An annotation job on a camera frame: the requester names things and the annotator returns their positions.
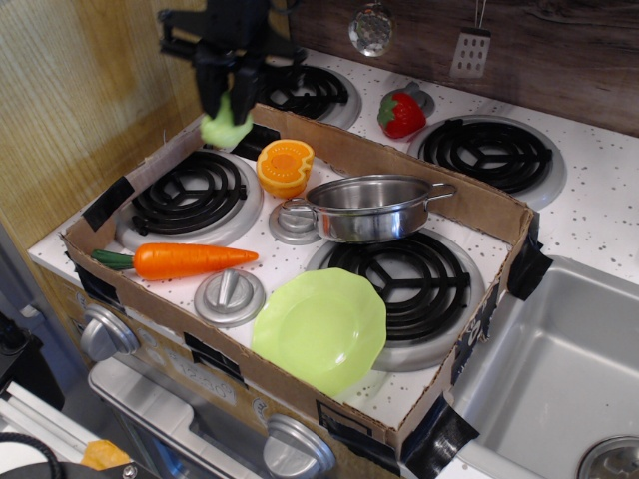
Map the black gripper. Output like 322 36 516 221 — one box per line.
158 1 307 126

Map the green toy broccoli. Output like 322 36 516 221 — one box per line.
200 92 254 149

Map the small steel pan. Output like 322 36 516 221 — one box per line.
302 174 457 243

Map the back left black burner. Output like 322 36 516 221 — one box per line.
257 65 362 130

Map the black burner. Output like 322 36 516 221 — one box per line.
257 65 362 130
307 230 485 372
116 148 264 250
407 115 567 211

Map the halved toy orange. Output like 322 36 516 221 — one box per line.
256 140 316 199

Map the front left black burner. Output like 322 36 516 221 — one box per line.
116 148 264 250

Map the hanging steel strainer ladle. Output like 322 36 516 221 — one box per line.
348 1 395 58

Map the silver stovetop knob middle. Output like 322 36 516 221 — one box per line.
269 198 320 245

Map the silver stovetop knob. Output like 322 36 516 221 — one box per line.
269 198 320 245
194 268 266 328
399 82 435 118

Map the red toy strawberry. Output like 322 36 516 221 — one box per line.
377 92 426 139

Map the silver stovetop knob back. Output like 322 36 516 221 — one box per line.
399 82 435 118

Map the orange toy carrot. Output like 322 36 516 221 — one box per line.
91 242 259 280

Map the silver stovetop knob front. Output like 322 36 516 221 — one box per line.
194 268 266 328

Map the hanging steel slotted spatula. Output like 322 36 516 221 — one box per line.
449 0 492 80

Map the light green plastic plate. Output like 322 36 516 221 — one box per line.
251 267 386 397

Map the brown cardboard fence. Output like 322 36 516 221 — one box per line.
62 106 551 478

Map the silver oven knob left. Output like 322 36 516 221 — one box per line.
80 304 140 362

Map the silver oven knob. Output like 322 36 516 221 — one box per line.
263 414 336 479
80 304 140 362

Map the front right black burner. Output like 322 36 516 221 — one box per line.
307 230 485 372

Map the back right black burner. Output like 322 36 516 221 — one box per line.
407 115 567 211

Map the black device bottom left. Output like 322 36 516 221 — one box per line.
1 313 65 411

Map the silver oven knob right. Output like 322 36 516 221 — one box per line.
263 414 336 479

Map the orange yellow object bottom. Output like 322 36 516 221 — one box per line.
80 439 131 471

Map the grey toy sink basin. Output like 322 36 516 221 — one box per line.
452 257 638 478

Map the silver sink drain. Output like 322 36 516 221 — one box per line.
576 436 638 479

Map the silver oven door handle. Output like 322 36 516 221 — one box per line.
89 359 267 478

